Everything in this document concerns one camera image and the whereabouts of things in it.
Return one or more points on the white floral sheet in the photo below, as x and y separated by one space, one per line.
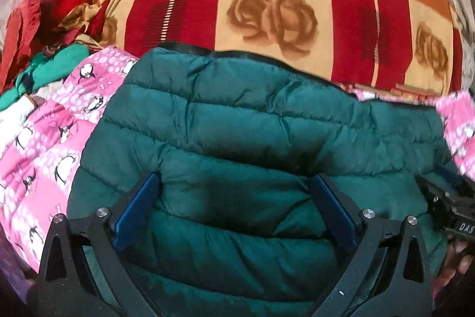
462 23

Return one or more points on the green puffer jacket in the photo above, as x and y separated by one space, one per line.
259 138

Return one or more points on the pink penguin print blanket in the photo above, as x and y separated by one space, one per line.
44 153

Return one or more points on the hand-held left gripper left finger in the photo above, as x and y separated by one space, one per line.
134 211

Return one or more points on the red clothes pile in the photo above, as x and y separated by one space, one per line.
48 16

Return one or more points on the red rose print blanket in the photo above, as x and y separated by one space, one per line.
282 5

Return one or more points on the green cloth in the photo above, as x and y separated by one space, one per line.
55 66

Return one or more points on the person's right hand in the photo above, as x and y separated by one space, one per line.
458 261

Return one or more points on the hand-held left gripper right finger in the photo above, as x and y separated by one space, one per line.
334 211

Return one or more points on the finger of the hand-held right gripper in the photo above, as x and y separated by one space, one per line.
451 174

